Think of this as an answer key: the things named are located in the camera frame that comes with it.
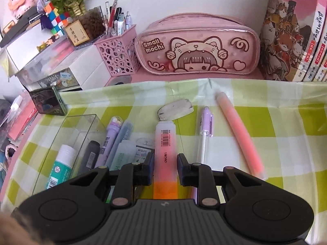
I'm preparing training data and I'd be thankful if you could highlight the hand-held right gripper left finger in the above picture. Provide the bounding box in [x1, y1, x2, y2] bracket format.
[68, 155, 155, 208]

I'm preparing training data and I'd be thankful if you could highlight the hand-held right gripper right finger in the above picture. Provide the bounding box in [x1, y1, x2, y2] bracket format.
[177, 153, 260, 208]

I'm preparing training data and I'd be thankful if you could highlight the orange highlighter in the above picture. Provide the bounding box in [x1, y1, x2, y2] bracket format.
[153, 121, 177, 200]

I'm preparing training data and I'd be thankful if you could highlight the long pink pen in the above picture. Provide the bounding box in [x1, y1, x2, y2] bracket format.
[216, 91, 267, 179]

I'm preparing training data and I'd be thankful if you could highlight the clear plastic box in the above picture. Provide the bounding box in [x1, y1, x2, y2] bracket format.
[31, 114, 108, 197]

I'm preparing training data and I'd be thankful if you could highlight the pencil lead refill packet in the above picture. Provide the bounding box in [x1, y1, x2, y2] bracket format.
[109, 138, 156, 171]

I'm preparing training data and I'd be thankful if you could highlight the blue-grey pen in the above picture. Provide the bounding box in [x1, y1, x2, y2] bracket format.
[104, 121, 134, 170]

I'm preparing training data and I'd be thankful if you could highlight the purple cartoon-top pen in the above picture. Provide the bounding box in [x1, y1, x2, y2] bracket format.
[95, 116, 123, 169]

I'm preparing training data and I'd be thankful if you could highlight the purple mechanical pencil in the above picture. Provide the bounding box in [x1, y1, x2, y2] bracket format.
[196, 106, 215, 164]

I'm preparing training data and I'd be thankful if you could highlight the dirty white eraser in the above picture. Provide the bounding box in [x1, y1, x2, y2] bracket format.
[157, 99, 194, 121]

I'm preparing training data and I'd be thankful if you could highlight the dark grey marker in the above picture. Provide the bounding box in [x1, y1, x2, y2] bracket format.
[77, 140, 101, 177]

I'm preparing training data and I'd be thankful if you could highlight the white green glue stick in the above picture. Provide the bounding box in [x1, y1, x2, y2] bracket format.
[47, 144, 78, 190]

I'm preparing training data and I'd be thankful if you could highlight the round metal disc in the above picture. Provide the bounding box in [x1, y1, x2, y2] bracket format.
[107, 75, 132, 86]

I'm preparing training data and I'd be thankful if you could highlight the green checked tablecloth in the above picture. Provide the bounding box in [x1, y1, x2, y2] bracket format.
[4, 78, 327, 245]

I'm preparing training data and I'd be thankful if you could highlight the pink perforated pen holder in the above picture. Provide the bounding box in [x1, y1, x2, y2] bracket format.
[94, 24, 140, 77]

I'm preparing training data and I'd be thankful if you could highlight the pink cartoon pencil case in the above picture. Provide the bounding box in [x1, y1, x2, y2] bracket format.
[134, 13, 261, 76]

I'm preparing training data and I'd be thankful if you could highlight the dark green tin box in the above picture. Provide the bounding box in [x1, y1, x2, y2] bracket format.
[28, 86, 67, 116]

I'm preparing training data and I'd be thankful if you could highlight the white carton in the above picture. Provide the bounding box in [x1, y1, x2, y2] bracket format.
[67, 41, 114, 86]

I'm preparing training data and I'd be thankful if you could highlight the blue illustrated box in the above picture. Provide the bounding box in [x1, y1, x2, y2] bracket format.
[37, 67, 80, 90]

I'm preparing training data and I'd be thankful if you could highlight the pink book stack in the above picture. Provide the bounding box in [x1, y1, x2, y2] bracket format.
[7, 96, 39, 141]

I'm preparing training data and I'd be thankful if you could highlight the beige fuzzy cloth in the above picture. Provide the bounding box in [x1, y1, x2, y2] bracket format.
[0, 205, 53, 245]

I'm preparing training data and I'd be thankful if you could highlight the clear plastic drawer unit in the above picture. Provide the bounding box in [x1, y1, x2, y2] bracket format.
[14, 34, 80, 85]

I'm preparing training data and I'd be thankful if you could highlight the calligraphy sign card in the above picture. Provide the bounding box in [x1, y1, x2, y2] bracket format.
[62, 19, 90, 47]

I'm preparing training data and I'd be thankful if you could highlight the bunch of pens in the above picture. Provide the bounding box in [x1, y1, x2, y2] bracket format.
[103, 0, 134, 38]

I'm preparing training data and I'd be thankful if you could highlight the clear pot with brown pellets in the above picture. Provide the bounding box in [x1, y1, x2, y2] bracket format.
[76, 6, 108, 47]

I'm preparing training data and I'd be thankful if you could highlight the small figurine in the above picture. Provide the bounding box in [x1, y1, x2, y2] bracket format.
[36, 35, 57, 52]

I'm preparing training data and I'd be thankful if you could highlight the illustrated book box set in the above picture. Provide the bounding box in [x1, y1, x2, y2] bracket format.
[259, 0, 327, 82]

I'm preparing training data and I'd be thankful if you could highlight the colourful puzzle cube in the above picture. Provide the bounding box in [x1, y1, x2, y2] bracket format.
[43, 2, 71, 35]

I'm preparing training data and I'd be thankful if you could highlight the plain white box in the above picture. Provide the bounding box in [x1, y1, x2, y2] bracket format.
[4, 23, 67, 69]

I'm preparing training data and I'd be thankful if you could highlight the purple tassel ornament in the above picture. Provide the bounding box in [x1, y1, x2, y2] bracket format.
[36, 0, 56, 31]

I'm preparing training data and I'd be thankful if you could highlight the black flat box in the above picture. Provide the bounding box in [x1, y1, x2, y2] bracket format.
[0, 6, 45, 48]

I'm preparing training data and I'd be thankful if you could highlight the pink lion toy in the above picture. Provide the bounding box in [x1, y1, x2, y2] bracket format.
[7, 0, 38, 20]

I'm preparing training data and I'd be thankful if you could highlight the white charger with cable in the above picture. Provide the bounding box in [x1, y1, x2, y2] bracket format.
[10, 95, 24, 111]

